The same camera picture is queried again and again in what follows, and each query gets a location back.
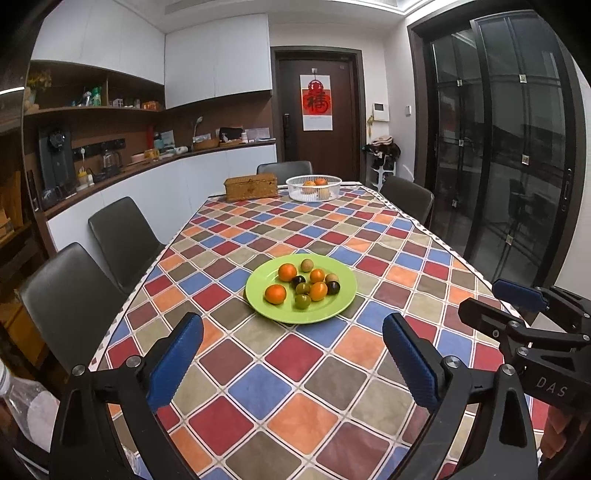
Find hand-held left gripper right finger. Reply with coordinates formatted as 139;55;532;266
382;313;541;480

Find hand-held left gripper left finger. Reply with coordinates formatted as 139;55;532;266
50;313;204;480

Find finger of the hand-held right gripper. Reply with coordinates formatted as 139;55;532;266
492;279;591;325
458;298;588;366

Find green plate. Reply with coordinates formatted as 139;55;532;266
245;253;358;325

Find person's right hand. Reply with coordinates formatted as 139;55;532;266
542;404;575;459

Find checked colourful tablecloth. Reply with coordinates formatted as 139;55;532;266
90;182;546;480

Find dark leather chair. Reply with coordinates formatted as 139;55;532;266
18;242;129;374
88;196;167;296
257;161;314;176
379;176;435;230

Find black sliding glass door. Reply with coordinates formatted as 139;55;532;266
409;14;585;296

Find clear plastic bottle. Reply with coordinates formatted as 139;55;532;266
0;360;62;459

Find white shoe rack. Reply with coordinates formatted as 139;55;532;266
369;159;398;190

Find white counter cabinet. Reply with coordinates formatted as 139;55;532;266
46;143;278;254

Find wicker box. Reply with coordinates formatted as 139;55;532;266
224;174;279;202

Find dark clothing pile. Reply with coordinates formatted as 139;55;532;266
362;137;402;163

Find white plastic basket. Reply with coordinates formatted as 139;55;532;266
285;174;343;203

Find glass kettle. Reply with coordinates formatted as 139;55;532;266
99;148;123;177

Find dark brown door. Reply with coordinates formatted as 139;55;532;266
271;47;365;183

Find black water dispenser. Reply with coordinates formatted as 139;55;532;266
38;124;77;198

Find white upper cabinets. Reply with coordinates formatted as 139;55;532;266
30;13;273;110

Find yellow flower bouquet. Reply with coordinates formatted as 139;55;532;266
27;69;53;91

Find red and white wall calendar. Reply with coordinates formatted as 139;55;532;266
300;74;333;131

